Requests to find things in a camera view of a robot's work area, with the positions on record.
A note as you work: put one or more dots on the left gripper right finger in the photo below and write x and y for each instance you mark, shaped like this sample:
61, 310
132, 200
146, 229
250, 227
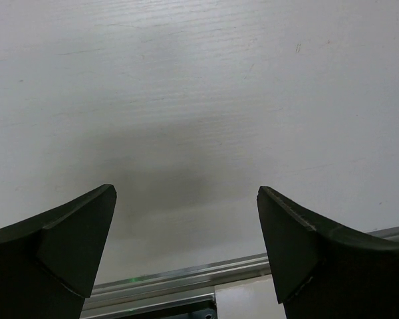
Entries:
323, 269

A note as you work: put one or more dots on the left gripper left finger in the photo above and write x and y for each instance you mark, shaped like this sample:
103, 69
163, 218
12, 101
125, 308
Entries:
49, 262

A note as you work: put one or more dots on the aluminium rail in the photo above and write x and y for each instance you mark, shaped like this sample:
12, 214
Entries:
234, 288

